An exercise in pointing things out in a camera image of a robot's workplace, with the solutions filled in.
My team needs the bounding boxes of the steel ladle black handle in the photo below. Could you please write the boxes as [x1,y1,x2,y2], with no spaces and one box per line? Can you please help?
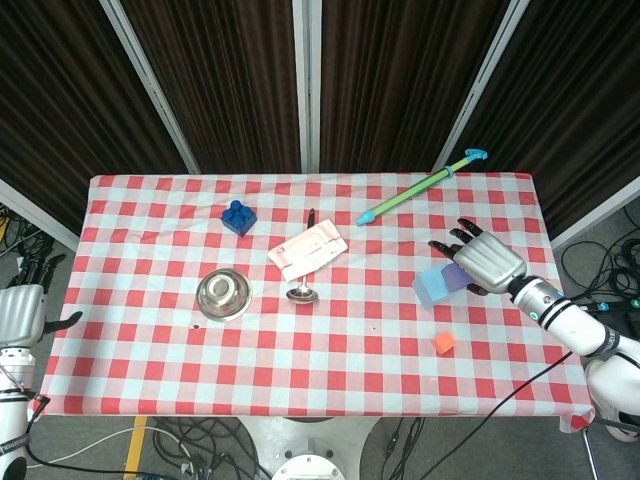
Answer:
[285,207,320,305]

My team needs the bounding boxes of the large light blue foam cube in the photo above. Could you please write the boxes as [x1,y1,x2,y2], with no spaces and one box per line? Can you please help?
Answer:
[411,266,464,309]

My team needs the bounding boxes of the red white checked tablecloth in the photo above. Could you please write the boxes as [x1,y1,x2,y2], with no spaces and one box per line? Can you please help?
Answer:
[38,172,596,435]

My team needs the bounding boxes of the dark brown curtain panel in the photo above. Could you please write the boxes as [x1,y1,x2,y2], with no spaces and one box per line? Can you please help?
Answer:
[119,0,303,175]
[319,0,512,174]
[462,0,640,232]
[0,0,190,236]

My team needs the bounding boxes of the black power strip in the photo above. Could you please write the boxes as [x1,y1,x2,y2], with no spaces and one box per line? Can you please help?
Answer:
[579,297,640,315]

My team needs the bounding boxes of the pink white wet wipes pack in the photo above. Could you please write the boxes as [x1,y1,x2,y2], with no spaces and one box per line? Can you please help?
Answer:
[267,218,350,282]

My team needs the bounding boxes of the purple foam cube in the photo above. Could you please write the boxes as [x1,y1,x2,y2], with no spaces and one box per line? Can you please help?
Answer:
[442,263,476,294]

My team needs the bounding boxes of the small orange foam cube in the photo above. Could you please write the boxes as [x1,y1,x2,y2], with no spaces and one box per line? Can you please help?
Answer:
[431,331,456,358]

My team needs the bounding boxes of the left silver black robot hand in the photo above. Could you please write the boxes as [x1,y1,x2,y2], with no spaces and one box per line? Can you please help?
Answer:
[0,253,84,349]

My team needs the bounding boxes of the white partition post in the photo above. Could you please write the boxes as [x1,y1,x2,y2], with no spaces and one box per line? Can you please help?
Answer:
[549,174,640,251]
[432,0,531,174]
[292,0,324,175]
[98,0,201,175]
[0,178,81,251]

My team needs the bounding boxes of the long black arm cable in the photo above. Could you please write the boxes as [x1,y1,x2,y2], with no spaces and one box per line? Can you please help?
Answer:
[409,349,574,480]

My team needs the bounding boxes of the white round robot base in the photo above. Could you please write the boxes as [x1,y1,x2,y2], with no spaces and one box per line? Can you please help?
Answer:
[239,415,382,480]

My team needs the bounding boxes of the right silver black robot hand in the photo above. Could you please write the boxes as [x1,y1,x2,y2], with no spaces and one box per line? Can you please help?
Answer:
[428,217,529,297]

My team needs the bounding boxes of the black floor cable bundle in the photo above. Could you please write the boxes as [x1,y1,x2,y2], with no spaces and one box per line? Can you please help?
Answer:
[149,417,274,480]
[559,204,640,311]
[0,199,57,281]

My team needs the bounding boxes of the blue toy building brick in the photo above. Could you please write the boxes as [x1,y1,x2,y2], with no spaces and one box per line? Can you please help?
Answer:
[221,199,259,238]

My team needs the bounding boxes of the stainless steel bowl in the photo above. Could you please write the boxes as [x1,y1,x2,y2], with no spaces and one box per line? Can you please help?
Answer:
[195,267,254,323]

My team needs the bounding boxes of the green blue water squirter toy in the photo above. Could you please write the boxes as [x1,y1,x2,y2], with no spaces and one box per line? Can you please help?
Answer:
[355,148,489,227]

